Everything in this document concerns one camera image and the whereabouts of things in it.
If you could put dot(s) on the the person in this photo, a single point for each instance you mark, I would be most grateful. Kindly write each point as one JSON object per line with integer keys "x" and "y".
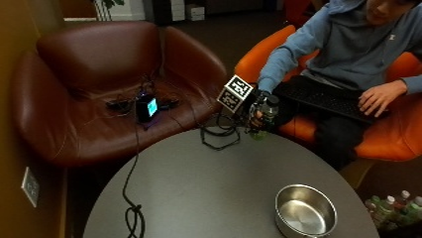
{"x": 356, "y": 46}

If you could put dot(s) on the group of drink bottles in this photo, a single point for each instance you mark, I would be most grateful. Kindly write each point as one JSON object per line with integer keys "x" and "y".
{"x": 393, "y": 210}

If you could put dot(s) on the black keyboard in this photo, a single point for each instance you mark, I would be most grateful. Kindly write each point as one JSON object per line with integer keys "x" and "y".
{"x": 325, "y": 98}

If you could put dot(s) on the white wall socket plate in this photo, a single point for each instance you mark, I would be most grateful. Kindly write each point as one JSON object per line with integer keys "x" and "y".
{"x": 31, "y": 186}

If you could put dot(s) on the black device with cyan screen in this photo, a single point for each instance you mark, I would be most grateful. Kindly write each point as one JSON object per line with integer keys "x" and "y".
{"x": 147, "y": 108}

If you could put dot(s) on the white marker cube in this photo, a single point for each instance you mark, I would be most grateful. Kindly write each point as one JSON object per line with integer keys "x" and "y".
{"x": 235, "y": 93}

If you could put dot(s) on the white box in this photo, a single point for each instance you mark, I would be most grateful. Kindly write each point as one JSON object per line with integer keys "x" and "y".
{"x": 195, "y": 12}

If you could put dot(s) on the red chair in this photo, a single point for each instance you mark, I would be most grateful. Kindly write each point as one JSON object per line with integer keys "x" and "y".
{"x": 298, "y": 10}

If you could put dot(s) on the white cabinet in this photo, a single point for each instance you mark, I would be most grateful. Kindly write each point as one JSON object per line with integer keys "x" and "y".
{"x": 177, "y": 10}

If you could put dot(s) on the clear bottle with black cap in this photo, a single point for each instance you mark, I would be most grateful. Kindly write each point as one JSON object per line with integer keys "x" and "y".
{"x": 269, "y": 111}

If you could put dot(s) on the brown leather armchair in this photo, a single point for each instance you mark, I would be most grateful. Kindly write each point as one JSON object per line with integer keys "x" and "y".
{"x": 96, "y": 59}

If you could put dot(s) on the orange armchair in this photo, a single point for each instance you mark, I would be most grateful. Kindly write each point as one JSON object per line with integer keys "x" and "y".
{"x": 392, "y": 139}

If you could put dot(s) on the steel bowl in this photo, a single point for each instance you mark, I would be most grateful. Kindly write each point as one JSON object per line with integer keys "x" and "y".
{"x": 305, "y": 211}

